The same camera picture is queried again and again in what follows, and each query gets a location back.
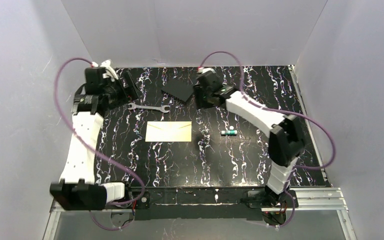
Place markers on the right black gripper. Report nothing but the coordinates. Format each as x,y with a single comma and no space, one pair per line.
196,91

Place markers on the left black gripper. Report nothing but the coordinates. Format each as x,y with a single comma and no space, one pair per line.
124,91

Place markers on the cream paper envelope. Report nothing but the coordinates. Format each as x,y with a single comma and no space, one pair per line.
168,131

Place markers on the green glue stick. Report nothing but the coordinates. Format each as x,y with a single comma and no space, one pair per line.
229,132

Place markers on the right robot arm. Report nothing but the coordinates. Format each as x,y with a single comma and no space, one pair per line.
285,133

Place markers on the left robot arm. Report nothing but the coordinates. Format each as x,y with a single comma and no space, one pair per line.
76,189

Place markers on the black ribbed block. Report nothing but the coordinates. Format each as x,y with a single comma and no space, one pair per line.
178,90

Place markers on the silver open-end wrench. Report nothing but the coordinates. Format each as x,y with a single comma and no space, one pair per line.
163,109

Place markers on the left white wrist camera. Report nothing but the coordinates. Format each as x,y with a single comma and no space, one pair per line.
109,70

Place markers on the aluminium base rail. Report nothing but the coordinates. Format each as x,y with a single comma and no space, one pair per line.
314,213

